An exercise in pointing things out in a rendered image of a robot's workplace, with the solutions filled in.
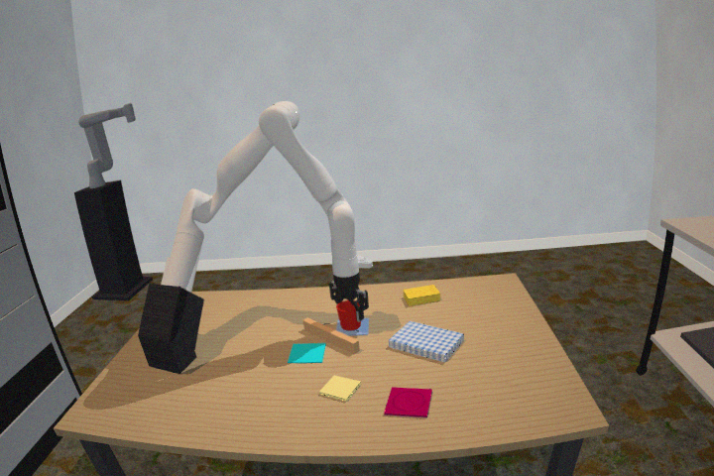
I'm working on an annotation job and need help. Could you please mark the pale yellow sticky-note pad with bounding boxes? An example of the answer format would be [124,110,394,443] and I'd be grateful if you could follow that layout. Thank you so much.
[319,376,361,402]

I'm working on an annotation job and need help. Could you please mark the red cup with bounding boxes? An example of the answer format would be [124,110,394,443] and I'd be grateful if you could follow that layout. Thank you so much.
[337,300,361,330]

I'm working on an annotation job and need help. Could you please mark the dark red square coaster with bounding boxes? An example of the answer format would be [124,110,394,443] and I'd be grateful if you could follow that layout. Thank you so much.
[384,388,432,417]

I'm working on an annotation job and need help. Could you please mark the yellow sponge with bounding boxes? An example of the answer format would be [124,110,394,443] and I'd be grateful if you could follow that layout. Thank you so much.
[404,285,440,306]

